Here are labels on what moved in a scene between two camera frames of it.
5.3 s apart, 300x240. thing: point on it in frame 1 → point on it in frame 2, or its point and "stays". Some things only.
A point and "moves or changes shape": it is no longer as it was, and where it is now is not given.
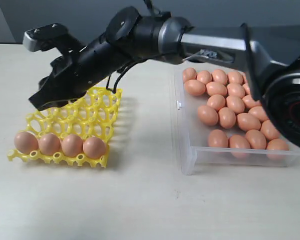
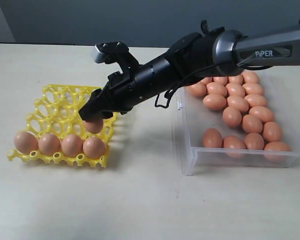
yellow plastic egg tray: [93, 115] stays
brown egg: [194, 88] stays
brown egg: [72, 145] stays
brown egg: [94, 148] stays
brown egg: [236, 103] moves or changes shape
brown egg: [219, 75] stays
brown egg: [49, 144] stays
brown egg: [25, 142] stays
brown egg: [207, 115] → [94, 126]
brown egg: [216, 88] stays
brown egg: [227, 117] moves or changes shape
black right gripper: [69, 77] → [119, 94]
